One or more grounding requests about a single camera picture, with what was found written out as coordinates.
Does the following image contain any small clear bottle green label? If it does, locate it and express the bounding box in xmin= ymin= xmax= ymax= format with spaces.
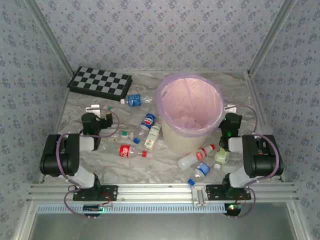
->
xmin=119 ymin=130 xmax=135 ymax=140

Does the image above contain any clear bottle blue label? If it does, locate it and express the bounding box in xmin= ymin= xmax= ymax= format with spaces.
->
xmin=119 ymin=93 xmax=154 ymax=108

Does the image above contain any clear Coca-Cola bottle red cap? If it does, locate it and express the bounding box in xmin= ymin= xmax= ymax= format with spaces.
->
xmin=99 ymin=142 xmax=148 ymax=160

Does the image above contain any blue Pepsi bottle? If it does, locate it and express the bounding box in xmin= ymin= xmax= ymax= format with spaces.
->
xmin=139 ymin=112 xmax=158 ymax=131

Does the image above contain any crushed bottle blue white label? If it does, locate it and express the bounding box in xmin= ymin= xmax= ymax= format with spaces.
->
xmin=194 ymin=161 xmax=211 ymax=178

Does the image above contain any pink plastic bin liner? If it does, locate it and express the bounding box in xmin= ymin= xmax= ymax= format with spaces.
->
xmin=156 ymin=73 xmax=225 ymax=138

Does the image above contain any beige plastic waste bin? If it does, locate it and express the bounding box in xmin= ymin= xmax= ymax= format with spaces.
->
xmin=161 ymin=117 xmax=216 ymax=155

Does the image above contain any black grey checkerboard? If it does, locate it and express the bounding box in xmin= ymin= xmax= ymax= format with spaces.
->
xmin=66 ymin=65 xmax=133 ymax=102

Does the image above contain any left circuit board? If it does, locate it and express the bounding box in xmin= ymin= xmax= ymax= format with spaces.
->
xmin=83 ymin=204 xmax=105 ymax=213

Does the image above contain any circuit board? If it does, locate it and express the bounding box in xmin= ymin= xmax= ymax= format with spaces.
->
xmin=83 ymin=204 xmax=105 ymax=213
xmin=224 ymin=203 xmax=243 ymax=216

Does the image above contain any right circuit board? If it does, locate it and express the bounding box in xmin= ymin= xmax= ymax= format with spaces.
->
xmin=224 ymin=203 xmax=243 ymax=216

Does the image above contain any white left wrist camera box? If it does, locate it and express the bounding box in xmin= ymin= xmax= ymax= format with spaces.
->
xmin=85 ymin=104 xmax=101 ymax=114

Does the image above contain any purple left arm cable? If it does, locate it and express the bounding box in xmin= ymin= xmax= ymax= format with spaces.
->
xmin=55 ymin=109 xmax=121 ymax=220

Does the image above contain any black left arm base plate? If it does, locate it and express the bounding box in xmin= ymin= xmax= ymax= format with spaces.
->
xmin=72 ymin=184 xmax=119 ymax=202

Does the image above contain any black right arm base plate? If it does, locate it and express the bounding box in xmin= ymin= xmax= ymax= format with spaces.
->
xmin=206 ymin=184 xmax=252 ymax=201

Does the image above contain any aluminium rail bracket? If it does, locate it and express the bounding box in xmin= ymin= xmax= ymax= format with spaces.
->
xmin=191 ymin=182 xmax=210 ymax=208

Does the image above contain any aluminium mounting rail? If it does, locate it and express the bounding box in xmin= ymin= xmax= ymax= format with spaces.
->
xmin=26 ymin=183 xmax=300 ymax=202

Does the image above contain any grey slotted cable tray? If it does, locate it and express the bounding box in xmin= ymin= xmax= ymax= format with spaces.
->
xmin=36 ymin=202 xmax=227 ymax=214

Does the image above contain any aluminium frame post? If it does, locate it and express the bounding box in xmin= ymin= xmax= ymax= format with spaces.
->
xmin=24 ymin=0 xmax=76 ymax=74
xmin=247 ymin=0 xmax=300 ymax=76

